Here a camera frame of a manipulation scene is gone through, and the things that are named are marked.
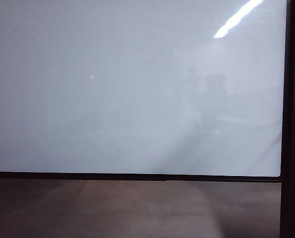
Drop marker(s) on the white glossy whiteboard panel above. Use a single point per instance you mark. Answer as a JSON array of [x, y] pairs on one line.
[[112, 86]]

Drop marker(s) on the white whiteboard with black frame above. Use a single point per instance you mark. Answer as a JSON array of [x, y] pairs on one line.
[[289, 124]]

